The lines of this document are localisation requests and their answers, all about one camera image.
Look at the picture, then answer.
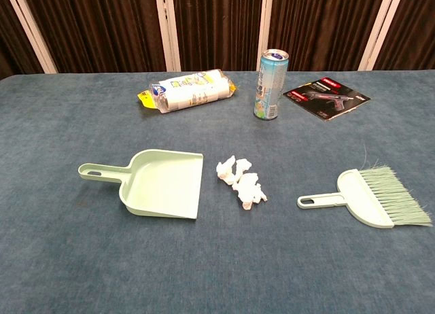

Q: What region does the plastic pack of white rolls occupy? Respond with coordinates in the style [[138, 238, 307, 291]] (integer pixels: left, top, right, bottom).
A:
[[137, 68, 238, 114]]

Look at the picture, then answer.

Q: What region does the dark brown curtain panel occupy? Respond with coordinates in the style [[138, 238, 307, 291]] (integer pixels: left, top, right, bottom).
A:
[[268, 0, 388, 72], [372, 0, 435, 71], [20, 0, 167, 73], [0, 0, 45, 79], [171, 0, 266, 72]]

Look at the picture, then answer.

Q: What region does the light blue drink can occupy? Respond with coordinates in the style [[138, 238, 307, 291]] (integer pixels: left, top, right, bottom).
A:
[[253, 48, 290, 121]]

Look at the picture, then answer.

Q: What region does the mint green plastic dustpan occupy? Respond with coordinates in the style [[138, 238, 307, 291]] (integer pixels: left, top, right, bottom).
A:
[[77, 148, 205, 220]]

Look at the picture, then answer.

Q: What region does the blue felt table cover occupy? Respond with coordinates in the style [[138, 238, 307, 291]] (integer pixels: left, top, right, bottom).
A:
[[0, 69, 435, 314]]

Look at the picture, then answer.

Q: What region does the white screen frame post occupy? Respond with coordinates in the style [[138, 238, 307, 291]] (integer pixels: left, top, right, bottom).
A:
[[358, 0, 407, 71], [3, 0, 58, 74], [255, 0, 275, 72], [154, 0, 181, 72]]

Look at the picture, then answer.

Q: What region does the white tissue wad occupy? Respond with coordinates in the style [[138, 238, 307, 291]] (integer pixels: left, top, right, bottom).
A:
[[215, 155, 253, 186], [232, 172, 269, 211]]

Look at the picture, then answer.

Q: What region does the mint green hand brush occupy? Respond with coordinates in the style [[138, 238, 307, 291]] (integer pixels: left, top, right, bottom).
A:
[[296, 145, 433, 229]]

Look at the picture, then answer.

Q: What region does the glue gun package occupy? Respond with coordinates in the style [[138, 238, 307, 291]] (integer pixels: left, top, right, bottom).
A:
[[282, 76, 372, 123]]

